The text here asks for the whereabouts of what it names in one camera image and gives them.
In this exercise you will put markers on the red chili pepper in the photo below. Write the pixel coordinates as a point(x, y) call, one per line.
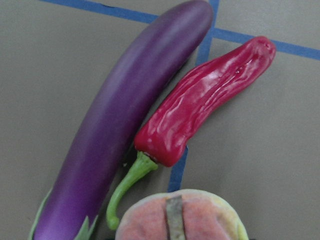
point(162, 140)

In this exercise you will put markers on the pink yellow peach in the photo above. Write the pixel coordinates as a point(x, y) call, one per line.
point(201, 214)

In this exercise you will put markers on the purple eggplant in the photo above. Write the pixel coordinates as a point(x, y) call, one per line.
point(70, 209)

